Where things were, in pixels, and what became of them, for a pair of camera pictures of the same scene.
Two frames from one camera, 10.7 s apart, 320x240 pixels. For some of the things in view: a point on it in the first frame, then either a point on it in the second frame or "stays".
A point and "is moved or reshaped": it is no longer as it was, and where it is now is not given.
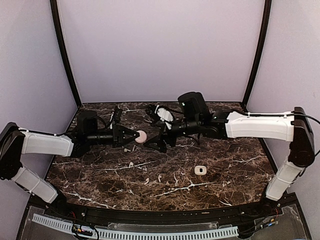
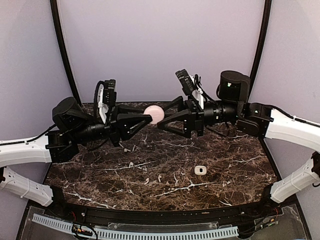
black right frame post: [267, 14] stays
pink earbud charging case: [142, 138] is moved or reshaped
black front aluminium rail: [165, 216] stays
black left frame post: [59, 31] stays
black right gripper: [159, 139] -> [193, 118]
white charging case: [200, 170] stays
